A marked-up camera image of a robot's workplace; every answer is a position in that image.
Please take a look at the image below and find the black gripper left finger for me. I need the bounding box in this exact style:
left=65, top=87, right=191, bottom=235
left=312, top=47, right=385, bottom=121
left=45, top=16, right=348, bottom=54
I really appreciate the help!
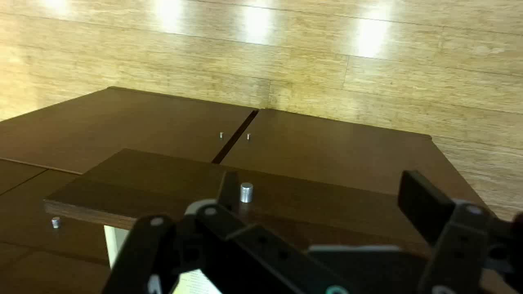
left=101, top=170, right=351, bottom=294

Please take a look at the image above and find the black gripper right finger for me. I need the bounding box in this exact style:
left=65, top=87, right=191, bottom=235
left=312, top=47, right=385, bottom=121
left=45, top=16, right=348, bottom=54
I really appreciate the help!
left=397, top=168, right=523, bottom=294

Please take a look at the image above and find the brown wooden cabinet unit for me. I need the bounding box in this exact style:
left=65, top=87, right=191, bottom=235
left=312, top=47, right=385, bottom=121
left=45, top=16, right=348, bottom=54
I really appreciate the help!
left=0, top=85, right=487, bottom=294

